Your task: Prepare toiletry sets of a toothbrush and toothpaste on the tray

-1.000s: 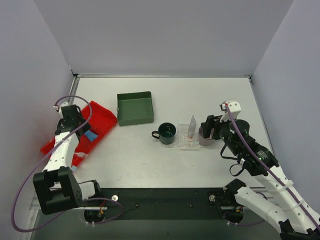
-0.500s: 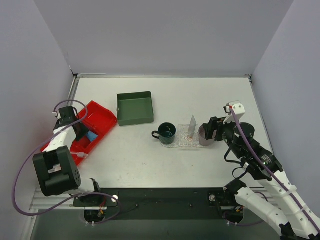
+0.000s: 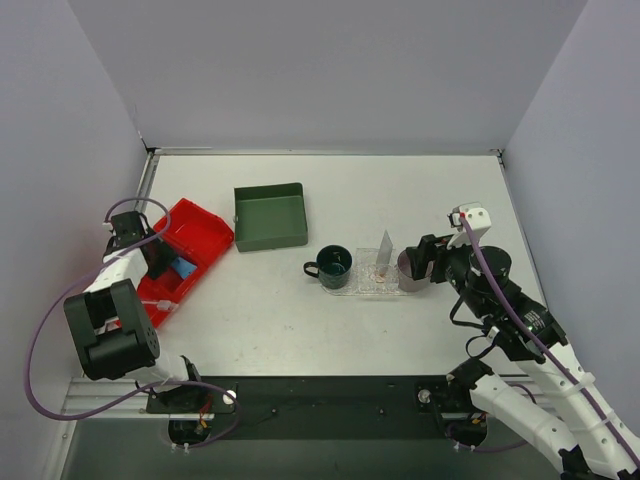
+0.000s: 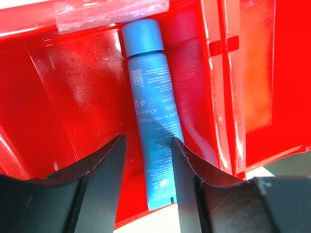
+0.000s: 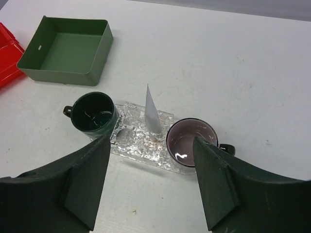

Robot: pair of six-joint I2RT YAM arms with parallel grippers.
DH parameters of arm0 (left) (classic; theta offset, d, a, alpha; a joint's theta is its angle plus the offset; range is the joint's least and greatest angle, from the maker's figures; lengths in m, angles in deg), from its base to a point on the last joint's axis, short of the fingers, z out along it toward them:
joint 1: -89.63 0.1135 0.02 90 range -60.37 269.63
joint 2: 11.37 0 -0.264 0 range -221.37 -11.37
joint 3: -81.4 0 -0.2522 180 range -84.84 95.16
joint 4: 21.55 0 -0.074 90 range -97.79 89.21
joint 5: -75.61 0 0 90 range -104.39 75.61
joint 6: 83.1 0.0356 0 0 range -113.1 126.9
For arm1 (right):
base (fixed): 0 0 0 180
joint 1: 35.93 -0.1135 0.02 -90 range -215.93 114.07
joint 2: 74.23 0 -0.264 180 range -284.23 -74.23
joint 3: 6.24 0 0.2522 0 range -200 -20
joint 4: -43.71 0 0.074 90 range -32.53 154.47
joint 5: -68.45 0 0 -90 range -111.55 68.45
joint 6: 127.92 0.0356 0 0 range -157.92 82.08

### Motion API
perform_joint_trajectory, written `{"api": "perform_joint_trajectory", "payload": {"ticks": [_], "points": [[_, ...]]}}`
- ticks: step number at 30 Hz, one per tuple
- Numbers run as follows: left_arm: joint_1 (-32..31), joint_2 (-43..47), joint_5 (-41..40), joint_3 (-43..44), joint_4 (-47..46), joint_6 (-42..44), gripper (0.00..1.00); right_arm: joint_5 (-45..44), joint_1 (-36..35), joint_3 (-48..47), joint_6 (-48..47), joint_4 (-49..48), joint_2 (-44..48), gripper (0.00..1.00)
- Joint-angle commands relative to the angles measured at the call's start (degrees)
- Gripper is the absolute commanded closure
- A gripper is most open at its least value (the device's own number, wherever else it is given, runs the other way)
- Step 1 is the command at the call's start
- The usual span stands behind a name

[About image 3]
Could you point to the clear textured acrylic holder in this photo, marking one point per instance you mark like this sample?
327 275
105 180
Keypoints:
373 279

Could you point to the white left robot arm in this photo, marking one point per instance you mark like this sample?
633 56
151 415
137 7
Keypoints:
110 327

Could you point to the blue toothpaste tube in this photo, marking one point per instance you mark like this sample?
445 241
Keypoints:
183 267

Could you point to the clear textured oval tray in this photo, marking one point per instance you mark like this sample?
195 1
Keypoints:
348 289

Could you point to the white orange toothpaste tube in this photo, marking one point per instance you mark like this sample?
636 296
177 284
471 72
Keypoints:
383 258

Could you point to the grey mug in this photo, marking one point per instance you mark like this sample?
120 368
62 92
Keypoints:
405 281

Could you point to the green plastic tray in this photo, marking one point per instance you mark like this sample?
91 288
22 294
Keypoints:
269 217

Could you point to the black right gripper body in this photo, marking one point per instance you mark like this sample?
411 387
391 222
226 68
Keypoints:
432 256

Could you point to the aluminium frame rail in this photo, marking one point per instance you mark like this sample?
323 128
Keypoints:
459 391

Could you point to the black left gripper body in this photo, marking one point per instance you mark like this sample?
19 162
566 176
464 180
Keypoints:
157 256

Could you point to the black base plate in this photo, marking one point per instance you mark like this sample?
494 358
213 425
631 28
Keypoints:
390 418

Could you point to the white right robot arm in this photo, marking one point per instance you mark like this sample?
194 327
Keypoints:
582 437

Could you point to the dark green mug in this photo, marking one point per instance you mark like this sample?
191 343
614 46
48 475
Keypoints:
331 267

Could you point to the red plastic organizer box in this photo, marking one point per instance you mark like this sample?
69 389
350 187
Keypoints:
196 235

